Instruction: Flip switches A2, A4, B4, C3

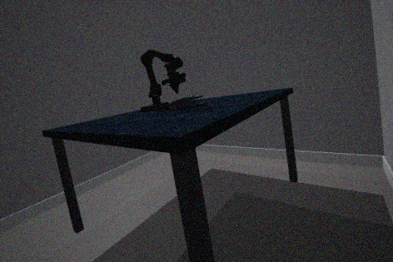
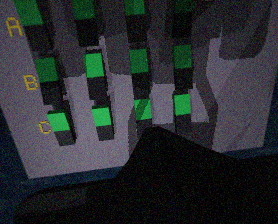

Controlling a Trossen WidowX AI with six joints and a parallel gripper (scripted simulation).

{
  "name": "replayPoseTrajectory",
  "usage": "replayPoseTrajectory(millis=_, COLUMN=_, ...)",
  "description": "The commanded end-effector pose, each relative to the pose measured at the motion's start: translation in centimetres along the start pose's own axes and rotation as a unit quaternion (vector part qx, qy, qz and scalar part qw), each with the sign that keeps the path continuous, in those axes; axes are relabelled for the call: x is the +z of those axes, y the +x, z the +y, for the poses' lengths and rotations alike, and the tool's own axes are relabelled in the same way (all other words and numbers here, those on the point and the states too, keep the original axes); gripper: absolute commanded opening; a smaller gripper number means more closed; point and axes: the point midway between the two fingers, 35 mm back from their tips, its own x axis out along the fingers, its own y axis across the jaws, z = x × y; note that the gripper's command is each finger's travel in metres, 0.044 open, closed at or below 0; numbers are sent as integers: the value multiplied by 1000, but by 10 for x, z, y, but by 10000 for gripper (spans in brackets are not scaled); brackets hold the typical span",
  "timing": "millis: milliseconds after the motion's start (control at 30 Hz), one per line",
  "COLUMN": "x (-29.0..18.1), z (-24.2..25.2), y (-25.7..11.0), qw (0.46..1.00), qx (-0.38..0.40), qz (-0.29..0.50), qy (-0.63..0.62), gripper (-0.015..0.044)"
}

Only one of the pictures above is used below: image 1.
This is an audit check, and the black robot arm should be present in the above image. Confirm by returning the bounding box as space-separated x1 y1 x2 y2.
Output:
141 49 186 105

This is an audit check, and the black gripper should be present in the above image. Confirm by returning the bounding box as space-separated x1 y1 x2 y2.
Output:
162 70 186 93

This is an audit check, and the grey switch panel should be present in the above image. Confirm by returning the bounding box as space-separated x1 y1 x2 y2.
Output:
160 96 203 110

